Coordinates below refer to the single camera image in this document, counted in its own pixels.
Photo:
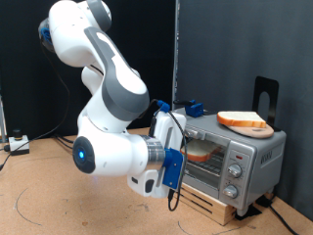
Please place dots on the metal frame post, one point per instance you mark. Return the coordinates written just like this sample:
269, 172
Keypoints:
2, 124

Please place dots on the vertical metal pole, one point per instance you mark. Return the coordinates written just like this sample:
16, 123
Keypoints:
176, 49

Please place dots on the white bread slice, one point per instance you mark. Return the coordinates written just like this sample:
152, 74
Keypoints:
200, 148
241, 119

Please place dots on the black metal bookend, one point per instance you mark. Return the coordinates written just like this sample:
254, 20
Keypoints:
260, 84

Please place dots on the round wooden board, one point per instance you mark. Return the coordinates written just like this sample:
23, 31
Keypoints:
257, 132

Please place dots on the silver oven knob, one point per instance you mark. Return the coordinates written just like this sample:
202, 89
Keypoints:
234, 170
230, 191

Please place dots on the small blue object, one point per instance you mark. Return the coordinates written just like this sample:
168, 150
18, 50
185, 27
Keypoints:
195, 110

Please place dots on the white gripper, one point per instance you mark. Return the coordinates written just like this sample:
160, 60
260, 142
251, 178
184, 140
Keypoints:
171, 130

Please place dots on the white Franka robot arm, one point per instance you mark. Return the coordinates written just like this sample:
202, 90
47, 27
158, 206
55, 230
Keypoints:
114, 153

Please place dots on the slotted wooden block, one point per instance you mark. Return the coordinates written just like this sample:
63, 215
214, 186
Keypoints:
208, 205

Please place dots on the silver toaster oven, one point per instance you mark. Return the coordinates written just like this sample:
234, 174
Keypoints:
267, 156

